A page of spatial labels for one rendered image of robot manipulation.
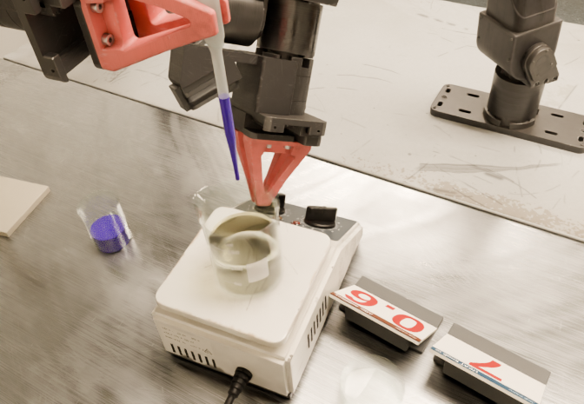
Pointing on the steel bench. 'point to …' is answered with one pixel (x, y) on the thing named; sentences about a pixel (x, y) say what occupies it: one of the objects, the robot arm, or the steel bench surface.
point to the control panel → (313, 227)
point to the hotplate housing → (222, 362)
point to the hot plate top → (306, 274)
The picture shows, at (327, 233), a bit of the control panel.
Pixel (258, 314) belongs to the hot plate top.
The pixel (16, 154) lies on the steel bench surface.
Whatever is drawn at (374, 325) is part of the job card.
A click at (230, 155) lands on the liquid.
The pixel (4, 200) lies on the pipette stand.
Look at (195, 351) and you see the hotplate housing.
